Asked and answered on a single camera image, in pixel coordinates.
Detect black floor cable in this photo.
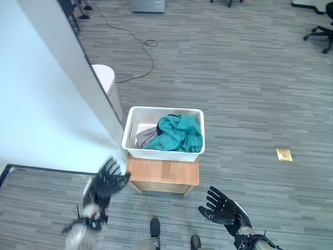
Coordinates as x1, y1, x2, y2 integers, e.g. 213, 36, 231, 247
89, 0, 158, 84

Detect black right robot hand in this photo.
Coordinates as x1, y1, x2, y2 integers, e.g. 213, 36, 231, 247
198, 186, 249, 226

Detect white plastic laundry basket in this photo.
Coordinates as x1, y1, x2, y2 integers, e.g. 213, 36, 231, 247
121, 106, 206, 163

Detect white bed mattress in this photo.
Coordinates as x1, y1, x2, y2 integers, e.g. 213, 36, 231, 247
0, 0, 125, 173

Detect brass floor outlet plate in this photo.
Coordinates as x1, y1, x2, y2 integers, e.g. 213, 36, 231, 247
276, 148, 293, 162

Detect black office chair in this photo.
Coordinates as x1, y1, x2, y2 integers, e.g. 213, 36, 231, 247
303, 0, 333, 55

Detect black chair base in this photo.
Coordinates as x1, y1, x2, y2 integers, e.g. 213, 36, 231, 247
210, 0, 244, 8

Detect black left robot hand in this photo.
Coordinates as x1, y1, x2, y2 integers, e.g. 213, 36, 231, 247
83, 156, 132, 210

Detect grey cloth garment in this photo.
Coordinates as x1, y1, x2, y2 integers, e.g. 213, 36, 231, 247
135, 127, 159, 149

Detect grey metal cabinet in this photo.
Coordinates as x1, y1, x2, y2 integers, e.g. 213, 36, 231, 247
131, 0, 167, 14

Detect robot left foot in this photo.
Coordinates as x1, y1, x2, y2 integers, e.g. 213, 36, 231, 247
150, 218, 161, 238

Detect black bed frame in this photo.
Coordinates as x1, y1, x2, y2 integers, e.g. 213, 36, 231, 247
0, 164, 95, 189

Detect small wooden table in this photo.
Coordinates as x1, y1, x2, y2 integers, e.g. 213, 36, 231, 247
126, 155, 200, 197

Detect white round bin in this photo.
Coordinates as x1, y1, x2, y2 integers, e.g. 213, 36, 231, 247
91, 64, 123, 122

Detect teal cloth garment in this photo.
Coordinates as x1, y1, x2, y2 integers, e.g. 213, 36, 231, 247
142, 115, 203, 153

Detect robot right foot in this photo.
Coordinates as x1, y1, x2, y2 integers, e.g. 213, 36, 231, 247
190, 234, 201, 250

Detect white desk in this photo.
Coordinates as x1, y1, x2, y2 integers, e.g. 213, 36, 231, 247
290, 0, 329, 15

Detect black chair legs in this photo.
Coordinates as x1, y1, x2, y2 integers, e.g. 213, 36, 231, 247
57, 0, 93, 32

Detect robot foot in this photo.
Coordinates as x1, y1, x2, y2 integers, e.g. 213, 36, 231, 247
150, 218, 161, 238
190, 234, 201, 250

